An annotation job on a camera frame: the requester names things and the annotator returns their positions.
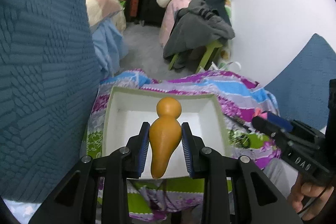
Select person's right hand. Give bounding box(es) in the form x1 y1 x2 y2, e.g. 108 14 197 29
290 174 336 222

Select colourful striped blanket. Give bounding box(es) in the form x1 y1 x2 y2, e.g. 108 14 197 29
83 69 281 224

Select light blue cloth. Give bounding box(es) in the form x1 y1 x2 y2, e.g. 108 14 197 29
91 19 129 75

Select black hair stick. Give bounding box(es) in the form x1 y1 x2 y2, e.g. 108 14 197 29
230 114 253 133

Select grey trousers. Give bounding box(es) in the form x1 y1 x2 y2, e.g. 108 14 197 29
262 158 300 198

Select blue quilted cloth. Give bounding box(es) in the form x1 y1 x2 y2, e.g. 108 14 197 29
264 33 336 132
0 0 105 203

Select white bag handle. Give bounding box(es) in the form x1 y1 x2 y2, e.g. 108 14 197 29
210 61 242 73

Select black cable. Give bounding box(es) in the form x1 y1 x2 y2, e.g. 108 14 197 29
299 182 332 214

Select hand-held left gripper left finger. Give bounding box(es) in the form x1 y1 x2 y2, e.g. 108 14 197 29
28 122 151 224

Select black suitcase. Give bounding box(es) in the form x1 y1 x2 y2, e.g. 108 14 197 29
139 0 166 28

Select orange suitcase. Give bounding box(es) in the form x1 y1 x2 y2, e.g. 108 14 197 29
118 0 143 22

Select orange gourd ornament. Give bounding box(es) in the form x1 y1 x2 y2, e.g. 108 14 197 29
149 97 182 179

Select pink plush blanket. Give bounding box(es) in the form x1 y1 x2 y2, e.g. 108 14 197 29
85 0 126 31

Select green stool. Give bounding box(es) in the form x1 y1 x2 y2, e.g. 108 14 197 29
168 40 223 73

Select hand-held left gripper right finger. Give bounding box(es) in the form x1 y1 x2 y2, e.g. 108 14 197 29
181 122 303 224

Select white box with green rim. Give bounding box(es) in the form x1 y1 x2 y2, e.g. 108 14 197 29
101 86 233 180

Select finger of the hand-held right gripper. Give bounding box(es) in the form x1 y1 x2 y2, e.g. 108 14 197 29
251 115 283 136
266 111 293 132

